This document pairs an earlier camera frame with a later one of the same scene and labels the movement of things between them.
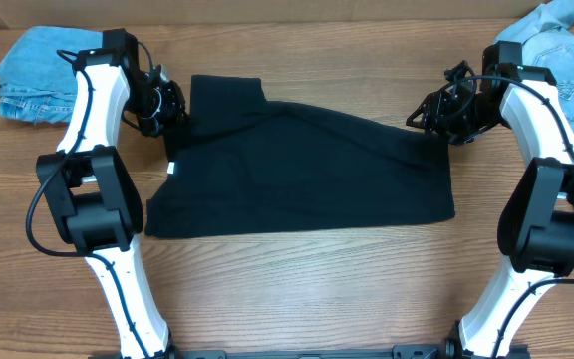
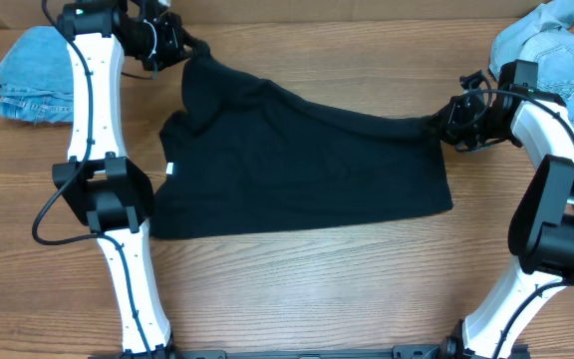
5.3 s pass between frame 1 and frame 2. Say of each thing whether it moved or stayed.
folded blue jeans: stayed
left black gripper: moved
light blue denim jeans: stayed
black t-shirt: moved
